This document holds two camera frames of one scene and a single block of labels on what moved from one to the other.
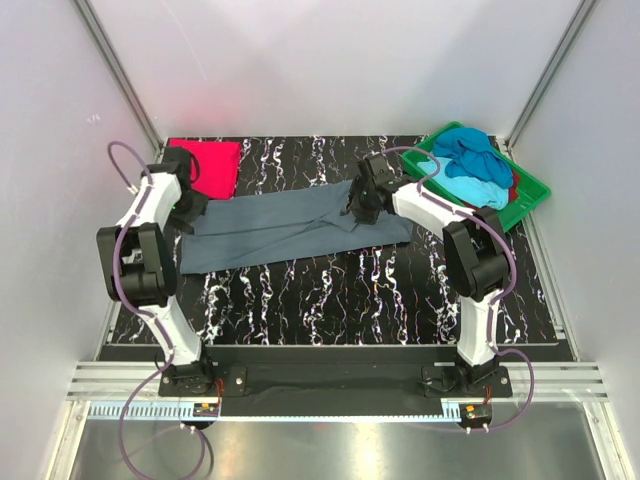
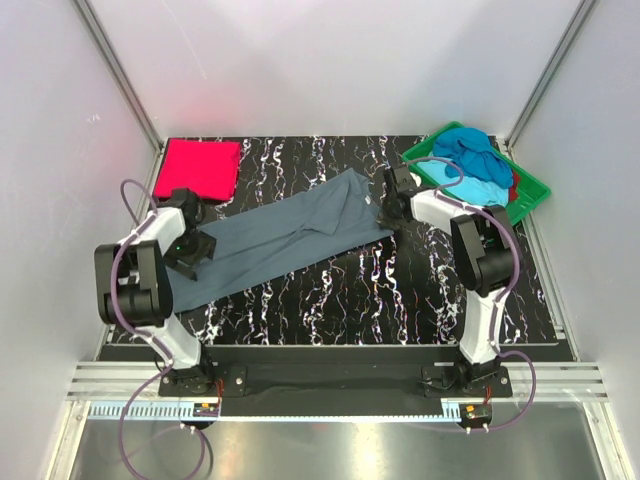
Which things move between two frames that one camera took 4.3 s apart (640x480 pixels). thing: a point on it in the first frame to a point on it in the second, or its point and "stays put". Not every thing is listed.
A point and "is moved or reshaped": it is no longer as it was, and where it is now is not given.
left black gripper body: x=187 y=209 to x=192 y=247
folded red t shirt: x=218 y=166 stays put
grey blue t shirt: x=281 y=224 is moved or reshaped
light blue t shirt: x=476 y=193 stays put
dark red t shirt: x=513 y=192 stays put
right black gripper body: x=361 y=203 to x=387 y=215
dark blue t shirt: x=472 y=155 stays put
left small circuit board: x=205 y=409 stays put
